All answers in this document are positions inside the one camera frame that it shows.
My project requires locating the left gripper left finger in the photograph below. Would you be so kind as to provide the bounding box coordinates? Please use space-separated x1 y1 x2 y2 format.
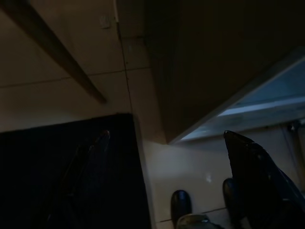
45 130 111 229

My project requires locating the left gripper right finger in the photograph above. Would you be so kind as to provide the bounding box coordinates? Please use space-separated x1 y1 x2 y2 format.
223 130 305 229

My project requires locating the grey steel fridge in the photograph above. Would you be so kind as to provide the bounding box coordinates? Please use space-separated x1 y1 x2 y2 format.
142 0 305 146

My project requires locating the robot right leg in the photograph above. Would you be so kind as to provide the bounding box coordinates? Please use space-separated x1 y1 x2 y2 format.
222 178 240 217

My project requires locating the black floor mat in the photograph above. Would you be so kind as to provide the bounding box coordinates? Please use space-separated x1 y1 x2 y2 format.
0 112 153 229

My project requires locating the wooden table leg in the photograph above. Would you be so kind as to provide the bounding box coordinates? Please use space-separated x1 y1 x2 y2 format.
0 0 108 105

